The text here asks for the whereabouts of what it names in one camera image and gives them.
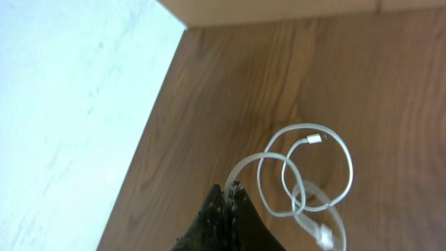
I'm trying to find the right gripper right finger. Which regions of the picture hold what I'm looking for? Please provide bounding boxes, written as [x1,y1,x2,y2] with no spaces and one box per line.
[226,181,285,251]

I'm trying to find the white USB cable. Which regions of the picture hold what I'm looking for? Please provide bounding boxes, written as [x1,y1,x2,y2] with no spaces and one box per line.
[224,123,354,251]

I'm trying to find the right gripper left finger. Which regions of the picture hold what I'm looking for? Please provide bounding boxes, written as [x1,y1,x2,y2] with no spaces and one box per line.
[172,184,227,251]

